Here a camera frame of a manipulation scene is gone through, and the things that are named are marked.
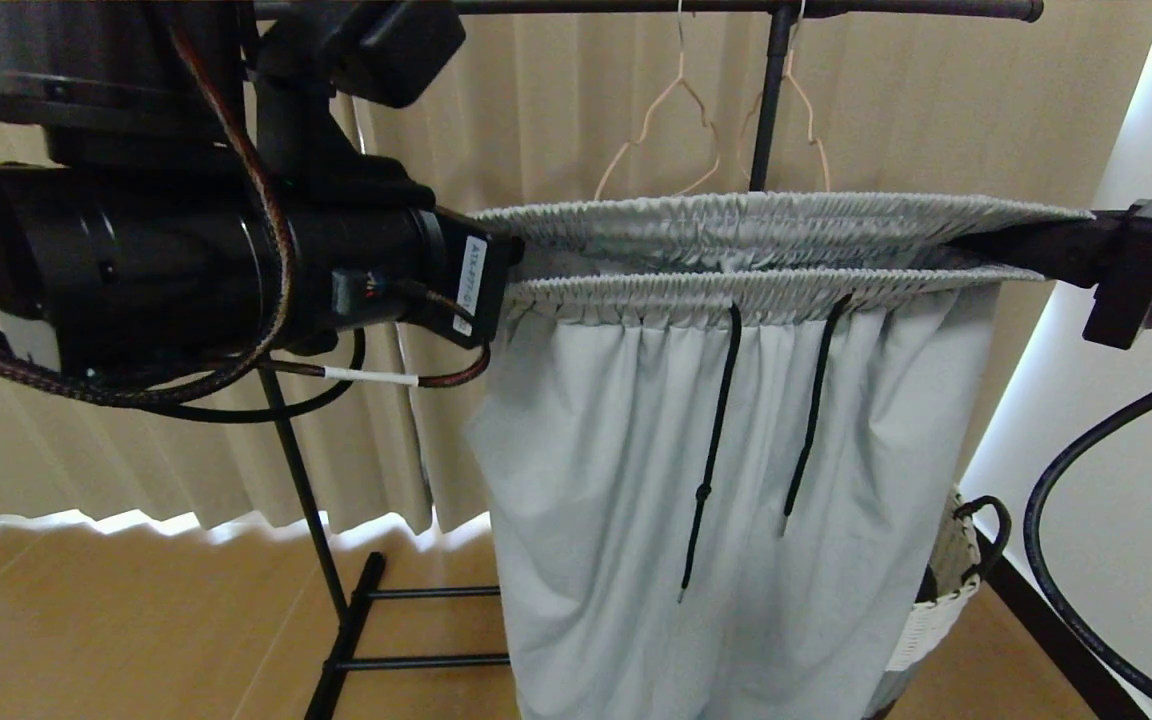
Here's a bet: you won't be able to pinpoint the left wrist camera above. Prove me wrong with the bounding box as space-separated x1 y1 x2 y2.
256 0 467 211

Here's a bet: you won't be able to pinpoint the black cable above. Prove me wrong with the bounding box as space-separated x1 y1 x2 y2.
0 315 367 423
1023 355 1152 720

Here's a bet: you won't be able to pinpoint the white laundry basket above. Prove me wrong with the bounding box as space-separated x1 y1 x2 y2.
866 485 1014 720

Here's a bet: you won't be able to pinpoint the pale grey shorts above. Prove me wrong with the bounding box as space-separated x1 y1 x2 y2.
464 190 1097 720

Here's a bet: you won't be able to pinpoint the beige curtain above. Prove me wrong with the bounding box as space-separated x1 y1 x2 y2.
0 0 1152 536

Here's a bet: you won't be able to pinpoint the black clothes rack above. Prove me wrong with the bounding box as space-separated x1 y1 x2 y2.
0 0 1045 720

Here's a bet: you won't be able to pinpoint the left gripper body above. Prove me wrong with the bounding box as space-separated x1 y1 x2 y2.
0 165 524 376

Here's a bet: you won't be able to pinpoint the pink clothes hanger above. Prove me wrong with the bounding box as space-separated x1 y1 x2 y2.
736 20 832 193
594 0 724 201

